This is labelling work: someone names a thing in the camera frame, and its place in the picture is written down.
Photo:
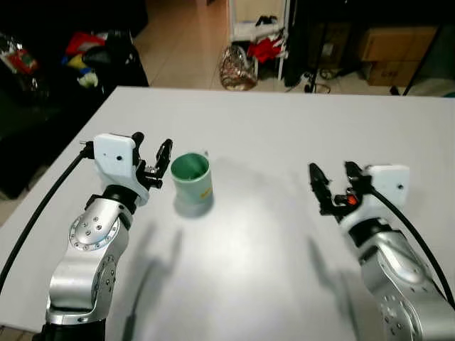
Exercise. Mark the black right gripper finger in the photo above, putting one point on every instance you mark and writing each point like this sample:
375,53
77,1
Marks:
321,188
355,176

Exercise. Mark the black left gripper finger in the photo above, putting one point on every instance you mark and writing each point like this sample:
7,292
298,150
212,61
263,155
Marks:
138,142
164,153

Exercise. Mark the green cup with yellow label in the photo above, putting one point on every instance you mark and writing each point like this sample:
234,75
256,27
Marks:
193,181

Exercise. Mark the red and black clothes pile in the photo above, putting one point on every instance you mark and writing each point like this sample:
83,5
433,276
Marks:
99,53

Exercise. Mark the black sofa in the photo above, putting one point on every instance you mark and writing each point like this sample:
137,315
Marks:
43,121

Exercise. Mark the small brown cardboard box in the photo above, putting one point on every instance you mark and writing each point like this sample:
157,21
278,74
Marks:
391,73

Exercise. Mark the patterned brown bag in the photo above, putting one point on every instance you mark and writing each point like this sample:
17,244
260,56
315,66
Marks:
237,69

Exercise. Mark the large brown cardboard box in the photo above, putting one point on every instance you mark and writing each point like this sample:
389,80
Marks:
398,44

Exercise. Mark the colourful snack packet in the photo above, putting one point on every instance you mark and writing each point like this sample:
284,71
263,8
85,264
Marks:
20,58

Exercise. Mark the red cloth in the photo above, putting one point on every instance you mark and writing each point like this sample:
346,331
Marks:
267,50

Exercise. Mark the white metal rack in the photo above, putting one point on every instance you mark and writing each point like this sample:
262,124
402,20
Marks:
249,28

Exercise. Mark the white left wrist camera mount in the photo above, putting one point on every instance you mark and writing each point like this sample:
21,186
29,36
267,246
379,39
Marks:
114,156

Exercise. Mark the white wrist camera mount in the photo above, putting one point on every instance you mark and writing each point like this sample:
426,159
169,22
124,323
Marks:
114,156
387,185

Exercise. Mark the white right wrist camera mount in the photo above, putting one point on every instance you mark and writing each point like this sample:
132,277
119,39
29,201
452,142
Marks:
387,185

